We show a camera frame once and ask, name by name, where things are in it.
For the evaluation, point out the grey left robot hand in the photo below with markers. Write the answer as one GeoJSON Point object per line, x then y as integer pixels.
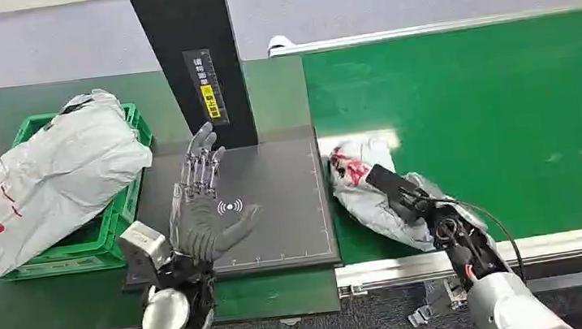
{"type": "Point", "coordinates": [206, 231]}

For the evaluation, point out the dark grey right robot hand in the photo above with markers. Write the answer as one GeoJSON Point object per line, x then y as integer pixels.
{"type": "Point", "coordinates": [396, 190]}

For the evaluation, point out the small grey plastic parcel bag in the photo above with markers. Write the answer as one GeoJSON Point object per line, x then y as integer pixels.
{"type": "Point", "coordinates": [365, 199]}

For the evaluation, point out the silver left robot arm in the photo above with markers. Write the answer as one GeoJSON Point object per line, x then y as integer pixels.
{"type": "Point", "coordinates": [165, 328]}

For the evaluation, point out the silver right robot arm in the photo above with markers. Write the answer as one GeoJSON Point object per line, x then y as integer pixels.
{"type": "Point", "coordinates": [499, 298]}

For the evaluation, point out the black scanner stand with column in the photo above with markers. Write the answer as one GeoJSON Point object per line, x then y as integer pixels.
{"type": "Point", "coordinates": [278, 197]}

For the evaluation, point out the green plastic crate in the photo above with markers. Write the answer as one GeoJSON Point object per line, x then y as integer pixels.
{"type": "Point", "coordinates": [113, 225]}

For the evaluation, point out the green conveyor belt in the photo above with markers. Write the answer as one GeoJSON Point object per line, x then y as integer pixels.
{"type": "Point", "coordinates": [481, 127]}

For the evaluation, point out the black and yellow warning label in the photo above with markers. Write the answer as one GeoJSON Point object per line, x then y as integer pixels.
{"type": "Point", "coordinates": [206, 85]}

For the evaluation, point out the large grey plastic parcel bag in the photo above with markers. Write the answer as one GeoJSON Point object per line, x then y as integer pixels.
{"type": "Point", "coordinates": [49, 183]}

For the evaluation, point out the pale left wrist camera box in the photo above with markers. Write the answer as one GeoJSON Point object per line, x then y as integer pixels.
{"type": "Point", "coordinates": [143, 246]}

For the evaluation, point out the metal bracket under conveyor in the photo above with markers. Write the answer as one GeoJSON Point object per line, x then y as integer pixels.
{"type": "Point", "coordinates": [435, 305]}

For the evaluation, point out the silver conveyor side rail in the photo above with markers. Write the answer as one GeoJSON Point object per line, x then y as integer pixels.
{"type": "Point", "coordinates": [417, 31]}
{"type": "Point", "coordinates": [575, 244]}

